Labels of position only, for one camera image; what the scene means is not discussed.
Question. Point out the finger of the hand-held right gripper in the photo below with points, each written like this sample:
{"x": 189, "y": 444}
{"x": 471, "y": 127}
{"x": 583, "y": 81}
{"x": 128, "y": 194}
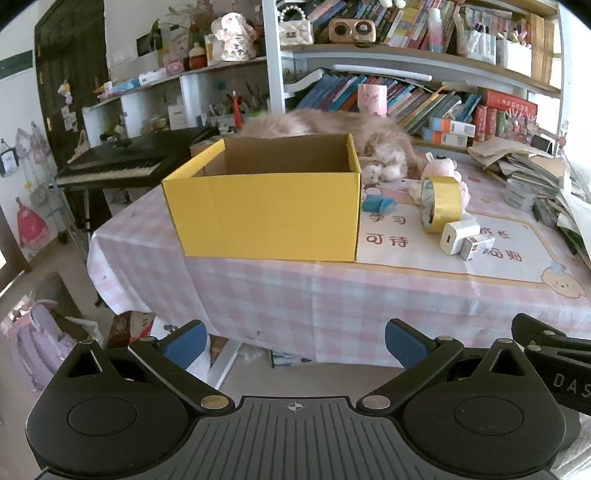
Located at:
{"x": 540, "y": 332}

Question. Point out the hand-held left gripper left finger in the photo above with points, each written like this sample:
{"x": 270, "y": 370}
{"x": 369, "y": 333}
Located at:
{"x": 184, "y": 346}

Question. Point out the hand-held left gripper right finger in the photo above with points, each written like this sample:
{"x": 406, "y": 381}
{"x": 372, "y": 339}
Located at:
{"x": 406, "y": 344}

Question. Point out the small white red box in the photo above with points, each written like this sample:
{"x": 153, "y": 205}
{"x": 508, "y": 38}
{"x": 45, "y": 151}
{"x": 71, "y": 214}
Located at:
{"x": 478, "y": 247}

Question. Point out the white charger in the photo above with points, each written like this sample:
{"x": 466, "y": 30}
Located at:
{"x": 457, "y": 235}

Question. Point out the gold tape roll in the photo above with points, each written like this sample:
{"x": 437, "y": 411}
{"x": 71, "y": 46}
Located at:
{"x": 445, "y": 203}

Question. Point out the yellow cardboard box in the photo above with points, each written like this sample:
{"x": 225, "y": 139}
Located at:
{"x": 268, "y": 217}

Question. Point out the pink plush pig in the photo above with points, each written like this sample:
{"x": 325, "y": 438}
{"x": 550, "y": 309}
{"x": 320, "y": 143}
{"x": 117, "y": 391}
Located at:
{"x": 443, "y": 166}

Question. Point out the printed desk mat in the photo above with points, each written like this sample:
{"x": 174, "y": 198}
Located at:
{"x": 415, "y": 258}

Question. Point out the grey tin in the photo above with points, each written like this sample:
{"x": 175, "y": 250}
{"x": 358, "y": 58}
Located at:
{"x": 519, "y": 194}

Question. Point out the small blue plastic holder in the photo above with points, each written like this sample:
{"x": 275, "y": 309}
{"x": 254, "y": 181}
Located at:
{"x": 374, "y": 203}

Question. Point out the purple backpack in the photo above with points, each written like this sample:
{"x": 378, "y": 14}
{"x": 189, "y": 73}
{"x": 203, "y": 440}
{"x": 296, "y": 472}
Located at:
{"x": 37, "y": 341}

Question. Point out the pile of papers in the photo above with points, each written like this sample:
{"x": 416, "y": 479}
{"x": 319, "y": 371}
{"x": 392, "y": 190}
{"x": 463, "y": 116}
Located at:
{"x": 531, "y": 166}

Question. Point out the black keyboard stand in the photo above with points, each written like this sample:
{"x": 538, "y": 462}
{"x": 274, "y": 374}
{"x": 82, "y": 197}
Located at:
{"x": 85, "y": 212}

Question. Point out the small black device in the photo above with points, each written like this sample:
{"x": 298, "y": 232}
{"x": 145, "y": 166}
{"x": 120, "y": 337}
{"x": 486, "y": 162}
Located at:
{"x": 542, "y": 144}

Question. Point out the black keyboard piano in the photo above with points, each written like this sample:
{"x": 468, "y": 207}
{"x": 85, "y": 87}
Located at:
{"x": 120, "y": 161}

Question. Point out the orange white box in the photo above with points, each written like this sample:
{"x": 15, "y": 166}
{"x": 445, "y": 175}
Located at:
{"x": 445, "y": 138}
{"x": 455, "y": 127}

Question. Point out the red book set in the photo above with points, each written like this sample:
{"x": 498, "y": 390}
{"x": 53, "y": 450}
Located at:
{"x": 508, "y": 115}

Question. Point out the pen holder with pens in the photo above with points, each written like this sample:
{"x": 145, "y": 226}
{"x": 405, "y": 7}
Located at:
{"x": 226, "y": 117}

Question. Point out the fluffy ginger cat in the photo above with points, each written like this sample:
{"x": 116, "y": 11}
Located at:
{"x": 318, "y": 122}

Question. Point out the red bottle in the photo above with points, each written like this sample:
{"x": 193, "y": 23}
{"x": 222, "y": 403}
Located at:
{"x": 237, "y": 110}

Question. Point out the leaning row of blue books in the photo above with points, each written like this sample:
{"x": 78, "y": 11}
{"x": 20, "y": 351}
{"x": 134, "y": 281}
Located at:
{"x": 415, "y": 101}

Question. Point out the pink cylinder cup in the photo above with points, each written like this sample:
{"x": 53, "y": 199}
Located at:
{"x": 372, "y": 100}

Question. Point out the white low shelf unit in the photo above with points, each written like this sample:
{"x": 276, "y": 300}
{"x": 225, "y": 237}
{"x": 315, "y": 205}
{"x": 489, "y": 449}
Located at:
{"x": 194, "y": 87}

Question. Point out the white tissue box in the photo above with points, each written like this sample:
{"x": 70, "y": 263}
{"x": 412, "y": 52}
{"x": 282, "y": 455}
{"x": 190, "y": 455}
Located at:
{"x": 152, "y": 77}

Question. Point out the white storage container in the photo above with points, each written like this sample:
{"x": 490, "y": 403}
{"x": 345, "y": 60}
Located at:
{"x": 478, "y": 46}
{"x": 516, "y": 56}

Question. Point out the small pink box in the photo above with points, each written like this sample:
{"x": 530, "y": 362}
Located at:
{"x": 174, "y": 66}

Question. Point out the red round jar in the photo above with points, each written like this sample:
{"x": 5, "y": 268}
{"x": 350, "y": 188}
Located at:
{"x": 198, "y": 57}

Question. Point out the large white wooden bookshelf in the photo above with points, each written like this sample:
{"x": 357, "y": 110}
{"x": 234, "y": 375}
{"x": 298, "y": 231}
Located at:
{"x": 272, "y": 69}

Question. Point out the dark door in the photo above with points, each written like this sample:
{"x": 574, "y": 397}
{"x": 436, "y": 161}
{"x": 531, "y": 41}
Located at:
{"x": 69, "y": 69}

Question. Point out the white doll figurine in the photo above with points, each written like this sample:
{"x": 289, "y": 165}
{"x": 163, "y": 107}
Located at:
{"x": 233, "y": 37}

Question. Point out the wooden retro speaker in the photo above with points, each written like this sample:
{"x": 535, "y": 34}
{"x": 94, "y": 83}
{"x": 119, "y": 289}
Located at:
{"x": 353, "y": 31}

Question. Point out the long row of colourful books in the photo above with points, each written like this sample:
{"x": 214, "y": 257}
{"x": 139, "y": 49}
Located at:
{"x": 406, "y": 23}

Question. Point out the dried flower bouquet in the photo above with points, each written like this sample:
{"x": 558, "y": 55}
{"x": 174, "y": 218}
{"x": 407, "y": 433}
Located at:
{"x": 184, "y": 18}

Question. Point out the white pearl handbag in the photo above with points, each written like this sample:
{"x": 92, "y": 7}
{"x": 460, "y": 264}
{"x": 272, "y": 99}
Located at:
{"x": 295, "y": 30}

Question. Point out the pink dress wall decoration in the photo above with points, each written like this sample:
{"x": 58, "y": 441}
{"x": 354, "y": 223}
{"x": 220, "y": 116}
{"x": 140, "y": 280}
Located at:
{"x": 31, "y": 226}

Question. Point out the black picture frame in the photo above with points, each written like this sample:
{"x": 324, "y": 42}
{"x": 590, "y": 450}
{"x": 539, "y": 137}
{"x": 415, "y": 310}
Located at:
{"x": 148, "y": 43}

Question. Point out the dark green wall sign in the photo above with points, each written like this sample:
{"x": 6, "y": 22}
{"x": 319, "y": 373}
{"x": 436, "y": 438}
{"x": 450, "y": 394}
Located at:
{"x": 16, "y": 63}

